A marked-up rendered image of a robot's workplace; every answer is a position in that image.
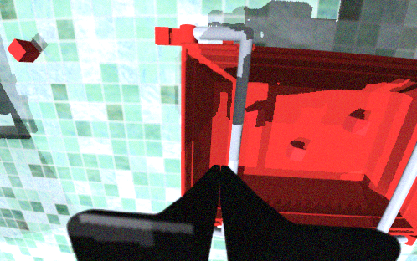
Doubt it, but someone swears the red plastic tray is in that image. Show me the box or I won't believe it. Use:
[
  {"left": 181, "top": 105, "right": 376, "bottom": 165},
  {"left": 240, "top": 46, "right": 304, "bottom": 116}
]
[{"left": 154, "top": 24, "right": 417, "bottom": 228}]

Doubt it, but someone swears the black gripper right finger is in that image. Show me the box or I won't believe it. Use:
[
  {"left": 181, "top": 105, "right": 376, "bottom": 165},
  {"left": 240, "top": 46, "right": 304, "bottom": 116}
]
[{"left": 220, "top": 166, "right": 402, "bottom": 261}]

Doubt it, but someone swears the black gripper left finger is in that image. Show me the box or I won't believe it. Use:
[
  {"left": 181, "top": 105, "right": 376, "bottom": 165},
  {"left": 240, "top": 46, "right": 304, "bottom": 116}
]
[{"left": 66, "top": 165, "right": 221, "bottom": 261}]

